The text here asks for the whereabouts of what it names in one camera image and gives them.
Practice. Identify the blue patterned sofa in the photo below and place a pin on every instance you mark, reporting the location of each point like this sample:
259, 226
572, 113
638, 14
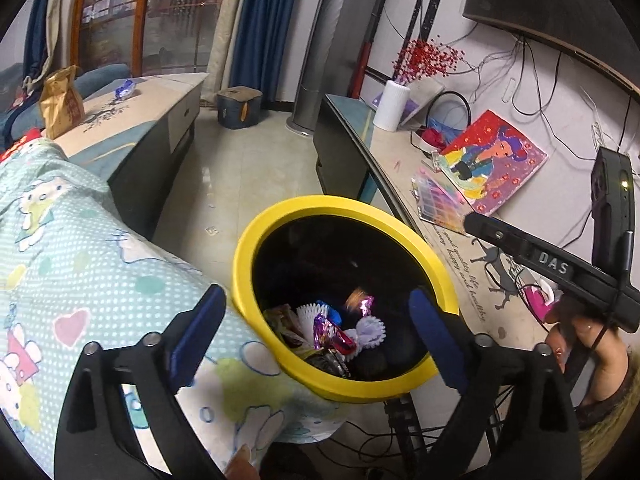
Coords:
100, 77

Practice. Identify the grey storage stool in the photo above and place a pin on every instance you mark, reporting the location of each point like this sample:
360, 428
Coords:
240, 110

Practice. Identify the yellow trash bin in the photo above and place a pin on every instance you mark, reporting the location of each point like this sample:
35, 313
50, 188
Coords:
300, 210

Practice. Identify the blue white wrapper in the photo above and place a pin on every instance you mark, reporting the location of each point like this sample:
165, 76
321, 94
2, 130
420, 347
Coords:
125, 89

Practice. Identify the person's right forearm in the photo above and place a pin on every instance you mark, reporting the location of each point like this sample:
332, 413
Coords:
617, 410

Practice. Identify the white paper towel roll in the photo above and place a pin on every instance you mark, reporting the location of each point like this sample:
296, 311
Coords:
391, 107

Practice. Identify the pastel colour box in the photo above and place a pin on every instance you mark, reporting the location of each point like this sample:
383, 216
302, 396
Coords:
440, 200

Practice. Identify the white foam net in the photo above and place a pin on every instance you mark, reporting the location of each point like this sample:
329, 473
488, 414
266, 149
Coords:
370, 332
310, 317

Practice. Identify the colourful figure painting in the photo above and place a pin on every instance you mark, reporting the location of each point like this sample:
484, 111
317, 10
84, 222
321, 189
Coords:
500, 160

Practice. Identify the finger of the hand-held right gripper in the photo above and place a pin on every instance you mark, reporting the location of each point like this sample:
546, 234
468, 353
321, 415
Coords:
492, 232

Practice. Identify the beige coffee table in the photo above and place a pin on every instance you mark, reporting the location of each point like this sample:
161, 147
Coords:
140, 105

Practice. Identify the beige curtain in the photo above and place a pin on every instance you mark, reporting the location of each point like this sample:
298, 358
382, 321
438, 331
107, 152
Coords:
60, 20
225, 35

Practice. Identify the tv cabinet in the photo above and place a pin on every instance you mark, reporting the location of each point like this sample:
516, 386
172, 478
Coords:
340, 150

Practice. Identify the cartoon cat blanket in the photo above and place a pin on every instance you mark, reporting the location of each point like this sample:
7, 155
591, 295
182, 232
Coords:
100, 260

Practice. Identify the person's left hand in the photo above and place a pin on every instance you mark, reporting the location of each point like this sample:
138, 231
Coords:
242, 465

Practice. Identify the pink foil wrapper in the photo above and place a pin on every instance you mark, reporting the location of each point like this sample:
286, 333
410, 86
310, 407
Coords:
332, 337

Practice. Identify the silver tower air conditioner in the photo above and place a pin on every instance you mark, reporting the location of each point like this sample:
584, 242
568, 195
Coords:
320, 60

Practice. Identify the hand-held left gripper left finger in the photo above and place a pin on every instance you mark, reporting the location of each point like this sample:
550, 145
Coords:
197, 330

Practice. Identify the red blanket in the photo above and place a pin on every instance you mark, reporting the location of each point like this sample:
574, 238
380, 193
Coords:
22, 142

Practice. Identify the wooden glass sliding door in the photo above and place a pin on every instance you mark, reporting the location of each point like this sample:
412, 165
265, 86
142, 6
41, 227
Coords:
170, 20

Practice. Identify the red berry branches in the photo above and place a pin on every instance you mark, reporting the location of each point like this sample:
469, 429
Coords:
425, 57

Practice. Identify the red yarn ball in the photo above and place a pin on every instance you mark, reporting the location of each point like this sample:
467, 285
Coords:
430, 137

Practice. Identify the purple picture board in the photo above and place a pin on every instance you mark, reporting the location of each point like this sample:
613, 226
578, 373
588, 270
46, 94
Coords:
422, 100

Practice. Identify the blue curtain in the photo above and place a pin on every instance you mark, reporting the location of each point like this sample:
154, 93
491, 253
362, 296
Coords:
35, 35
260, 25

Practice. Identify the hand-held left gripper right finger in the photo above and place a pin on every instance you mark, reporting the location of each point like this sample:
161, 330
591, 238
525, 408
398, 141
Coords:
435, 335

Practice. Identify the person's right hand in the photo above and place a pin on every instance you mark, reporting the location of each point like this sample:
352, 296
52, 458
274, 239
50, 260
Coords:
607, 360

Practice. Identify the gold paper bag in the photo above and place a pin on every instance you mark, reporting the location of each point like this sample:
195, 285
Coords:
62, 105

